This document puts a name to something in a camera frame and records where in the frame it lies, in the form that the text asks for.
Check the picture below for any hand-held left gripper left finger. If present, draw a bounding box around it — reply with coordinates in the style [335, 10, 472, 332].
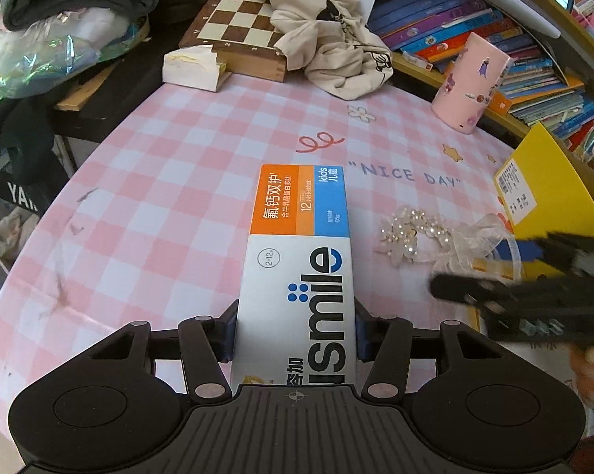
[87, 301, 239, 402]

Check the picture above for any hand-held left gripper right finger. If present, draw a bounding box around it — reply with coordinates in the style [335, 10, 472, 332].
[354, 299, 506, 402]

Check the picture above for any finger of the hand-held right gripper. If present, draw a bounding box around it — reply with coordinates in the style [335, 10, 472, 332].
[516, 231, 594, 277]
[429, 271, 525, 323]

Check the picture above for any yellow cardboard box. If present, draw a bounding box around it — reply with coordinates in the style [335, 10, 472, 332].
[467, 121, 594, 337]

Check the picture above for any beaded hair ornament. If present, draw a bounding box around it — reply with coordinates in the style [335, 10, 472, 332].
[374, 205, 525, 282]

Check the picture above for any orange blue toothpaste box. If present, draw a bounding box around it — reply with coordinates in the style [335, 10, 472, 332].
[230, 164, 359, 391]

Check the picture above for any pink stickered cylinder container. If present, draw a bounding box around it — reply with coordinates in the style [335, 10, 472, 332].
[431, 31, 515, 135]

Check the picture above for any person's right hand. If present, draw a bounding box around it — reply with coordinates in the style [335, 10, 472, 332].
[569, 343, 594, 408]

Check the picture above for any pink checked desk mat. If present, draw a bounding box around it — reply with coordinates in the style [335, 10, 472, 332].
[0, 76, 594, 406]

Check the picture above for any row of colourful books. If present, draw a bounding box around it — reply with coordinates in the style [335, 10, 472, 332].
[366, 0, 594, 159]

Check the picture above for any white printed bag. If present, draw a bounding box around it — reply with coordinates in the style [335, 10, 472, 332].
[0, 205, 38, 277]

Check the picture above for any white desk lamp bar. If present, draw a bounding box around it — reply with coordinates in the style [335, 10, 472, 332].
[453, 0, 563, 39]

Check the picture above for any black side table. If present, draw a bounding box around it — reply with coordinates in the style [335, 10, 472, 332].
[55, 24, 199, 159]

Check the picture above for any beige cloth bag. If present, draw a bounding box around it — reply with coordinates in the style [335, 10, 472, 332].
[225, 0, 395, 102]

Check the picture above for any black cloth bag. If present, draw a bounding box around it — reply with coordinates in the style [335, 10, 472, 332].
[0, 96, 71, 218]

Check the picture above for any wooden board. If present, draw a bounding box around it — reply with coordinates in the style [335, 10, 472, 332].
[54, 62, 115, 112]

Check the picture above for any wooden chessboard box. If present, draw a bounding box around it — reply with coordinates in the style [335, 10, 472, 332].
[178, 0, 298, 83]

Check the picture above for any iridescent plastic wrap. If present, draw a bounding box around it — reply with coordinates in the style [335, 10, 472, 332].
[0, 7, 152, 102]

